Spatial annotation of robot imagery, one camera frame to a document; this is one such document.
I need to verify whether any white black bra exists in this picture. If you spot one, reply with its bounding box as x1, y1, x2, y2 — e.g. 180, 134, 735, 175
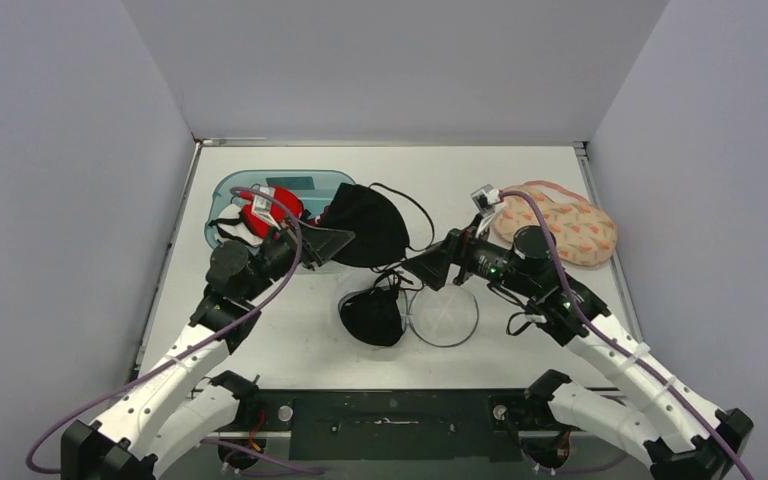
207, 203, 262, 247

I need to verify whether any peach floral padded bra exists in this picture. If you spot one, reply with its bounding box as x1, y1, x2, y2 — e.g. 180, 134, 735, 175
493, 180, 618, 268

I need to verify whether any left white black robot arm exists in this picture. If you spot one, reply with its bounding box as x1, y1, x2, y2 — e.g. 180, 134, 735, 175
60, 225, 355, 479

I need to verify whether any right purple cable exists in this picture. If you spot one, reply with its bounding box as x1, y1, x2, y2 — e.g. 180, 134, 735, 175
499, 190, 756, 480

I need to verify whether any teal plastic bin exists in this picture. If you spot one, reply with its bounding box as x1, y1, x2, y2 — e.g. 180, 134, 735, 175
204, 169, 354, 248

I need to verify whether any red bra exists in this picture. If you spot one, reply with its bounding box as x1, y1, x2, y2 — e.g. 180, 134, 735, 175
239, 186, 304, 239

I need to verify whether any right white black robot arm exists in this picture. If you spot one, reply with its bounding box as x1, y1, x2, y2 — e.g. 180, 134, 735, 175
403, 226, 754, 479

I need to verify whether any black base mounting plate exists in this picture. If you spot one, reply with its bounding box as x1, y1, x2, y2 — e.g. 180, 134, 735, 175
219, 389, 565, 462

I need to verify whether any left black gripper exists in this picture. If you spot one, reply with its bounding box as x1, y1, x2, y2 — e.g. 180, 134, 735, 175
241, 213, 355, 302

